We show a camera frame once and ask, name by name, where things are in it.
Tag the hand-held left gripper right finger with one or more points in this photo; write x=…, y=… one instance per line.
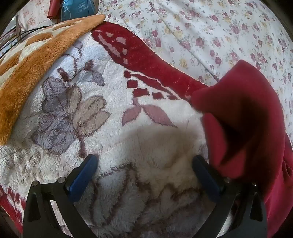
x=206, y=177

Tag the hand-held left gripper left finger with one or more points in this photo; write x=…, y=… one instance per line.
x=82, y=179

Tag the red garment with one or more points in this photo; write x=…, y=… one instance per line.
x=247, y=109

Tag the white and red floral fleece blanket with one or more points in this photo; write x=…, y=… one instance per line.
x=142, y=137

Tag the orange checkered fleece blanket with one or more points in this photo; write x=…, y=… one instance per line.
x=29, y=68

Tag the floral print bedsheet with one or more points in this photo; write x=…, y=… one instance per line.
x=194, y=27

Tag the blue bag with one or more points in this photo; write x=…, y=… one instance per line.
x=76, y=9

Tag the dark red pouch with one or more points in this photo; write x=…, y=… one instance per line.
x=54, y=9

